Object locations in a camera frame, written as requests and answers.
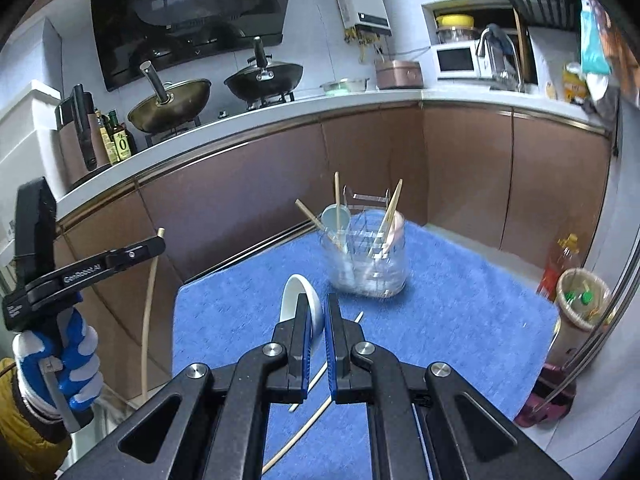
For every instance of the black glass range hood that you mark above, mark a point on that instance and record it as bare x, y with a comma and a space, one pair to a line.
200, 5

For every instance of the woven waste basket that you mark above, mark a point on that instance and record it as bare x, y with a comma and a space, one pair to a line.
580, 305

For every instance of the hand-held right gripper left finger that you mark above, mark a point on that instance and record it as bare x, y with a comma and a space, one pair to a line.
300, 345

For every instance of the blue fluffy mat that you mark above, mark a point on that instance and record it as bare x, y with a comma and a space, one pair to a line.
450, 320

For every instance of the large cooking oil bottle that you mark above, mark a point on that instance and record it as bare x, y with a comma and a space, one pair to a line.
560, 265

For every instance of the dark sauce bottle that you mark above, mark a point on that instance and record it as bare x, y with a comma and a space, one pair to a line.
103, 140

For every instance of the white water heater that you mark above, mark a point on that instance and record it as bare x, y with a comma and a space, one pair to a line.
362, 2

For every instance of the light blue spoon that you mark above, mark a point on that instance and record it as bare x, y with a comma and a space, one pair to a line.
330, 217

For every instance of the brass wok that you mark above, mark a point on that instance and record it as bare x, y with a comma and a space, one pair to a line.
170, 105

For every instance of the yellow lidded container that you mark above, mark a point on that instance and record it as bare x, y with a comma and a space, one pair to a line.
454, 21

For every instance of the person's left forearm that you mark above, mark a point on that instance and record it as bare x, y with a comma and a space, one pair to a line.
25, 440

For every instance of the teal plastic bag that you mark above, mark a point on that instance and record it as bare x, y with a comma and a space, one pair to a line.
595, 45

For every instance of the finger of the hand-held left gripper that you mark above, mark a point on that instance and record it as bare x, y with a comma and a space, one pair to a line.
135, 252

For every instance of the black wok with lid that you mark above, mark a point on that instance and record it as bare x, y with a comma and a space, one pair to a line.
265, 80

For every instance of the white microwave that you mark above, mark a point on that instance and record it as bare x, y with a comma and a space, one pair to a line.
457, 60

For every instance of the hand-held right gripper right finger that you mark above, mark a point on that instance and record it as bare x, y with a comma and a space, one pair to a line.
331, 345

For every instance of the glass bowl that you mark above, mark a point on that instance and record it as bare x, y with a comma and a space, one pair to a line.
456, 35

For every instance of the pink spoon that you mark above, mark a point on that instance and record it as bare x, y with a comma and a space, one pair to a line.
397, 232

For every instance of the pink rice cooker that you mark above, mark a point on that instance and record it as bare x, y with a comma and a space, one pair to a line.
397, 75

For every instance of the copper base cabinets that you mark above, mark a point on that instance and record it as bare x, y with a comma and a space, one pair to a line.
475, 170

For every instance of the gas stove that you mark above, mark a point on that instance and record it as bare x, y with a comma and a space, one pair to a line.
220, 115

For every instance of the white cabinet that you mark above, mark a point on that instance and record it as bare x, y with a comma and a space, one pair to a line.
25, 130

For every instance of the white ceramic spoon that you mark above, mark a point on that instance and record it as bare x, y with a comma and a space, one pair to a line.
295, 287

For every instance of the clear plastic utensil holder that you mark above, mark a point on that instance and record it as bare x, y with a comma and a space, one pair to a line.
365, 275

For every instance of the oil bottle with yellow label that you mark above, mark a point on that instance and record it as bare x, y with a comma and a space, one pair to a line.
122, 142

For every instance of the chrome faucet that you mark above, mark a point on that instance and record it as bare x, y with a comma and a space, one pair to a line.
487, 40

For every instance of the person's left hand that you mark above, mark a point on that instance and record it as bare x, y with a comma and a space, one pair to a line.
75, 355

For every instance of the yellow dish soap bottle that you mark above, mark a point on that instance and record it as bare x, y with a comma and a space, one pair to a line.
574, 87

